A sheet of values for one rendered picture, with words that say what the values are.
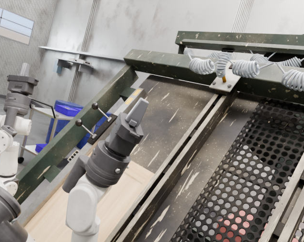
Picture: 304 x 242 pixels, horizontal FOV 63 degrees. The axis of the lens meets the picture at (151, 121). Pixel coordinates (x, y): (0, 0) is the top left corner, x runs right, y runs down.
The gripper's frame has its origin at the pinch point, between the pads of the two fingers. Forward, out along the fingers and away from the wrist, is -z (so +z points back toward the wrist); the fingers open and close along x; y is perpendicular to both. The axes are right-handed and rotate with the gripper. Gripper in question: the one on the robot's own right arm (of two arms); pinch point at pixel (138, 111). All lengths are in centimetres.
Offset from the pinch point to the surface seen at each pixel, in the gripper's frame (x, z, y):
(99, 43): 749, 25, -33
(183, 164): 28.9, 16.1, 32.9
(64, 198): 47, 61, 2
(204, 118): 42, -2, 37
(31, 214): 45, 74, -7
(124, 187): 36, 38, 20
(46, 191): 52, 65, -6
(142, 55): 102, -11, 9
